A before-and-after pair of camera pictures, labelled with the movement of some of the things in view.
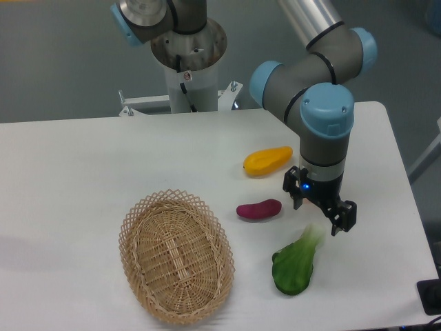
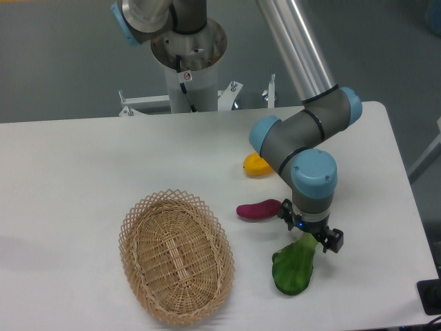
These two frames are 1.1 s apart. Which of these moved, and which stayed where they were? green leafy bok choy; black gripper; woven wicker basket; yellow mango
Moved: black gripper
Stayed: yellow mango; green leafy bok choy; woven wicker basket
